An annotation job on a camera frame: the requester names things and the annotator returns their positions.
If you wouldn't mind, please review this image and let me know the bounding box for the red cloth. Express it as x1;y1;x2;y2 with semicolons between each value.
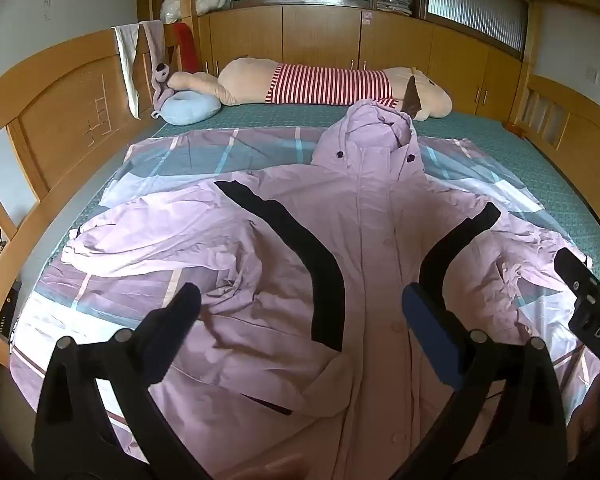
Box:
172;22;201;74

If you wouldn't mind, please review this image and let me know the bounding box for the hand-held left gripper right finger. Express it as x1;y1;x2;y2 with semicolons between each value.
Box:
395;282;569;480

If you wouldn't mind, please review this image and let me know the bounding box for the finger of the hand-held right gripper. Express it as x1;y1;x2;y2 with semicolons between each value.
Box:
553;247;600;307

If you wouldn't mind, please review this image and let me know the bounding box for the purple plush toy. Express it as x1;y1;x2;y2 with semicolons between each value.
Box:
140;20;182;119

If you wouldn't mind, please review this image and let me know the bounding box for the green mattress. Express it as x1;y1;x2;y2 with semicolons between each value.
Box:
40;102;600;288

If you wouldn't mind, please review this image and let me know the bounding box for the plush dog in striped shirt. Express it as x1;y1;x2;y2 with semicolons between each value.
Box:
167;57;454;122

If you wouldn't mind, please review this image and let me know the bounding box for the white hanging cloth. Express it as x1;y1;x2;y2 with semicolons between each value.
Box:
111;24;149;120

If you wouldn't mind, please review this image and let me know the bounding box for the wooden headboard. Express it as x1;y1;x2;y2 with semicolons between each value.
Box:
0;26;182;367

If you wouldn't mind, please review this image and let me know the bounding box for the blue round pillow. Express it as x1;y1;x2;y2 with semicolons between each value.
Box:
160;91;223;126

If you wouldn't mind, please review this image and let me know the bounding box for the wooden wall cabinet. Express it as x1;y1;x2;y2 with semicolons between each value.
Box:
136;0;537;117

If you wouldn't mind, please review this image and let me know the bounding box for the pink hooded jacket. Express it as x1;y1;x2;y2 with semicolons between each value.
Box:
60;99;600;480

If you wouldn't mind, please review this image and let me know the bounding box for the plaid bedsheet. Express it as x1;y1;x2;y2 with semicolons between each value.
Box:
9;126;600;463

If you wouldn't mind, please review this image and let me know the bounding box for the clear stuffed plastic bag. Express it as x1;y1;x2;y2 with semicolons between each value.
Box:
159;0;196;25

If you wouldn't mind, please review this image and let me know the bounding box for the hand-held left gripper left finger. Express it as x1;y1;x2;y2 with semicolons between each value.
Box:
32;282;216;480

